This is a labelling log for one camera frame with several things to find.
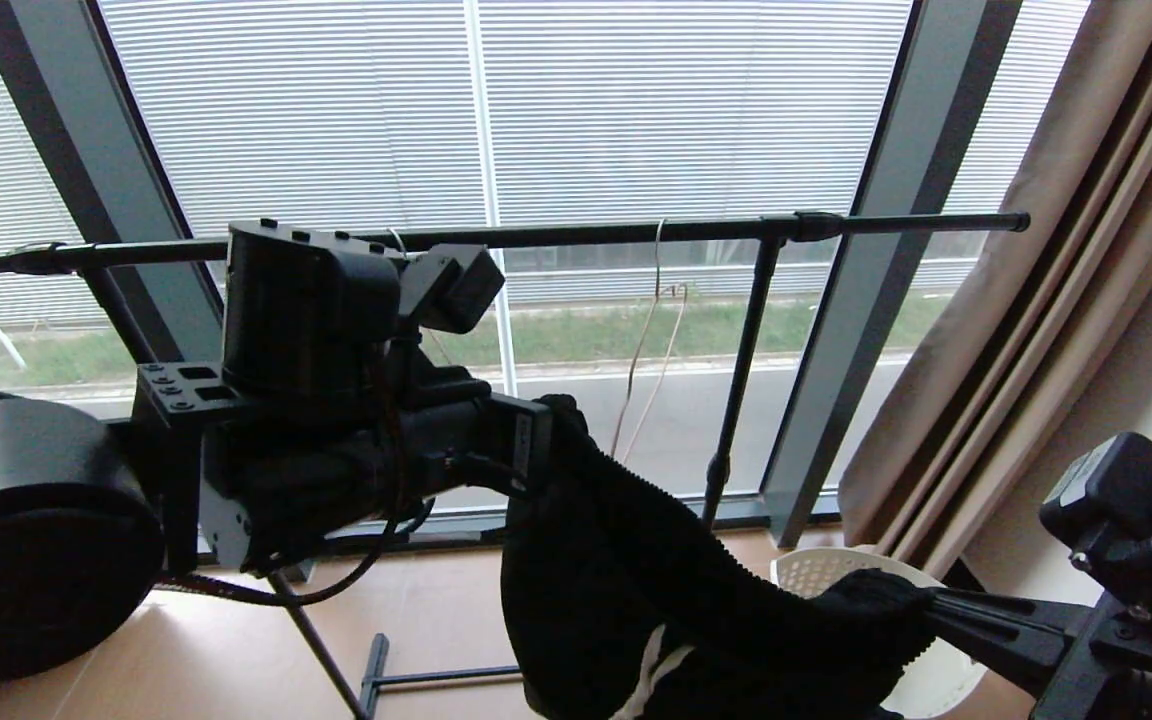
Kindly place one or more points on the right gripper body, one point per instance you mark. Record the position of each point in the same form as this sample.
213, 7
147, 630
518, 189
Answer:
1146, 670

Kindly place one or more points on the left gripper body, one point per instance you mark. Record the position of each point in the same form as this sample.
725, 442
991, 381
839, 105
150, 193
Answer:
356, 460

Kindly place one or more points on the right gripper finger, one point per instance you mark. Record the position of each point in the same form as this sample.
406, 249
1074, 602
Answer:
1026, 630

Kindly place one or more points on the pink clothes hanger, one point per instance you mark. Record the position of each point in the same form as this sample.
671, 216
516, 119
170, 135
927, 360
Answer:
396, 240
658, 250

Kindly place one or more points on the black knitted garment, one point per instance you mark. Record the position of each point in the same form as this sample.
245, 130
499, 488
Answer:
636, 580

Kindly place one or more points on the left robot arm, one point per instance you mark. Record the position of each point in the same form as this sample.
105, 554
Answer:
36, 530

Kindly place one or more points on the white laundry basket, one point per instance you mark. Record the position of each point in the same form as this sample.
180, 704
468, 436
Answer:
826, 570

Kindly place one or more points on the black clothes rack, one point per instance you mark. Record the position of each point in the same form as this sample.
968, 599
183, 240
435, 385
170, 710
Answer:
586, 236

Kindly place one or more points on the beige curtain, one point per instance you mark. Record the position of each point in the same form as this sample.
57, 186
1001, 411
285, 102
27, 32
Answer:
1066, 250

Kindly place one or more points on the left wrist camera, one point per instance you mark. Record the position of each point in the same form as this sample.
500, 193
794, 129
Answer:
456, 285

